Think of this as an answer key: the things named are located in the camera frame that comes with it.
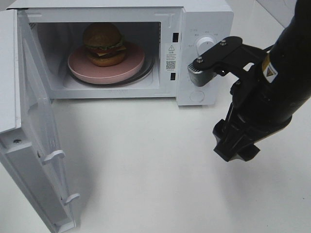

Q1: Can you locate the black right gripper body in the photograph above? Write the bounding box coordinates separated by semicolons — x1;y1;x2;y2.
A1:
212;47;294;162

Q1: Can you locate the round white door button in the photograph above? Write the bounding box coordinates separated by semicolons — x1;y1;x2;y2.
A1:
190;91;205;102

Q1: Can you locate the burger with sesame bun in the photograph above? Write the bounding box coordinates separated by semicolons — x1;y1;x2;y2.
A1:
83;23;126;67

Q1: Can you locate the pink round plate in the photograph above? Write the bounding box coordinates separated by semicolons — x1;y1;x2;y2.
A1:
68;42;145;84

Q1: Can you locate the white microwave door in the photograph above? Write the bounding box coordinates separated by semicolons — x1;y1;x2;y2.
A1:
0;8;80;233

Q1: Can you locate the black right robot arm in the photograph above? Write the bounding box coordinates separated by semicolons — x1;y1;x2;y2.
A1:
213;0;311;161

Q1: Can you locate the upper white power knob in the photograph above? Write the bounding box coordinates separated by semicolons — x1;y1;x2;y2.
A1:
196;35;216;55

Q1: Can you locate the white warning label sticker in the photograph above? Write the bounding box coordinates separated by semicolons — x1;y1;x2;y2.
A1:
164;43;178;71

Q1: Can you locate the glass microwave turntable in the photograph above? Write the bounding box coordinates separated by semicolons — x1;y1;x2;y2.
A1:
74;58;154;86

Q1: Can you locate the white microwave oven body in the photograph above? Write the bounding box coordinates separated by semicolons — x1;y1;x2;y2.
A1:
5;0;233;105

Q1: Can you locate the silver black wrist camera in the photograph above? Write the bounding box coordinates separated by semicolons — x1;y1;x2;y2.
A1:
188;36;242;87

